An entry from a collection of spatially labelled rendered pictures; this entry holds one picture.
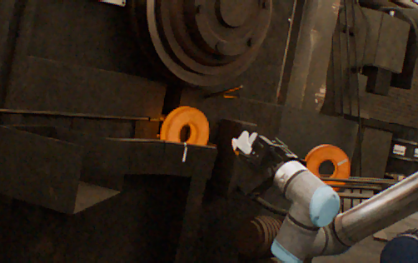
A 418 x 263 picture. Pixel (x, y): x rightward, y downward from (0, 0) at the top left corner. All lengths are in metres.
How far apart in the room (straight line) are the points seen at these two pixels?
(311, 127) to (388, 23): 5.47
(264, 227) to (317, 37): 4.31
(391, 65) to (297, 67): 3.80
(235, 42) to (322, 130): 2.71
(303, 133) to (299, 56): 1.92
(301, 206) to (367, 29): 8.23
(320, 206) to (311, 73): 4.64
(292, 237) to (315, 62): 4.65
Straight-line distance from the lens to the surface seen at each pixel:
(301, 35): 6.47
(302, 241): 1.68
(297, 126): 4.64
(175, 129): 1.99
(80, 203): 1.44
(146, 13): 1.85
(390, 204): 1.65
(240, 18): 1.94
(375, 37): 9.83
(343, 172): 2.24
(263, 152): 1.76
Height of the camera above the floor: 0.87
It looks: 3 degrees down
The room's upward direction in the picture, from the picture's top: 11 degrees clockwise
